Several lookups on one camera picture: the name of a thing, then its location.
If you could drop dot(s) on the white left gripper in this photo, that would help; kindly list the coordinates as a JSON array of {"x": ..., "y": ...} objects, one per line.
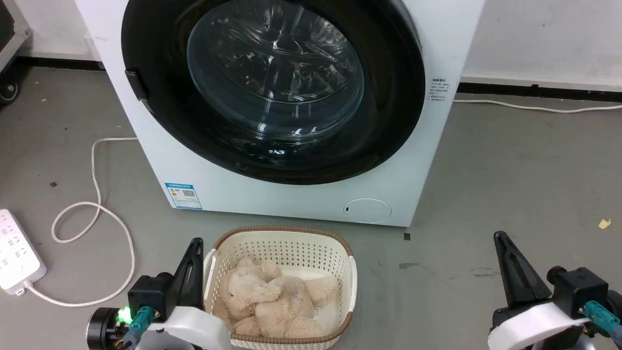
[{"x": 194, "y": 330}]

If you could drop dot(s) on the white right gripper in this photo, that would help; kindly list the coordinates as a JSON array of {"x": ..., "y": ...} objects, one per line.
[{"x": 532, "y": 328}]

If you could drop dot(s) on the white front-load washing machine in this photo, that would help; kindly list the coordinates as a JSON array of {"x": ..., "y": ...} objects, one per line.
[{"x": 291, "y": 197}]

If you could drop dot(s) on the black round washer door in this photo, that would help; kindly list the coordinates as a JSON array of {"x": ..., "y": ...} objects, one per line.
[{"x": 160, "y": 121}]

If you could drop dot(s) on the beige plush teddy bear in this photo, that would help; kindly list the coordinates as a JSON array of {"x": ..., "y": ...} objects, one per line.
[{"x": 272, "y": 304}]

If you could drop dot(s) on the blue energy label sticker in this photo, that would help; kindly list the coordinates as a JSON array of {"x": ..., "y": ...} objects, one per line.
[{"x": 183, "y": 196}]

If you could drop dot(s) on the black left wrist cylinder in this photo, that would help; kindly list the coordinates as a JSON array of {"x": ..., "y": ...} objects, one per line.
[{"x": 103, "y": 328}]

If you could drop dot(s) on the yellow paper scrap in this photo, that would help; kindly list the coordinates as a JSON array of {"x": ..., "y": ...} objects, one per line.
[{"x": 604, "y": 223}]

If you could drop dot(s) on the white perforated laundry basket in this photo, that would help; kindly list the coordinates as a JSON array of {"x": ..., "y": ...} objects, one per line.
[{"x": 284, "y": 245}]

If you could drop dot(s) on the round white filter cover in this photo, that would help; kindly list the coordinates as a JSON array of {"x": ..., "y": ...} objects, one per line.
[{"x": 368, "y": 211}]

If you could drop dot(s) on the white power strip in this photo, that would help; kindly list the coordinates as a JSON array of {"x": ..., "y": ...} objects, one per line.
[{"x": 14, "y": 257}]

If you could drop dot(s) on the black text warning sticker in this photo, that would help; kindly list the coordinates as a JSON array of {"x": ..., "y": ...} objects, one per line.
[{"x": 438, "y": 90}]

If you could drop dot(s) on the black wheeled cart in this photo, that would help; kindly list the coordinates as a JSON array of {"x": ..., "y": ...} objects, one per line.
[{"x": 9, "y": 29}]

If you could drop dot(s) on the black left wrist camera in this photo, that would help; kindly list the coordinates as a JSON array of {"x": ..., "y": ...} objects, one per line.
[{"x": 148, "y": 294}]

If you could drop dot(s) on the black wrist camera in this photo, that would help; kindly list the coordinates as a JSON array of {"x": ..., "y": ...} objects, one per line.
[
  {"x": 580, "y": 289},
  {"x": 148, "y": 294}
]

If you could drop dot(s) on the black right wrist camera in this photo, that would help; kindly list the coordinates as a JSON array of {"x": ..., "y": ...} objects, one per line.
[{"x": 580, "y": 289}]

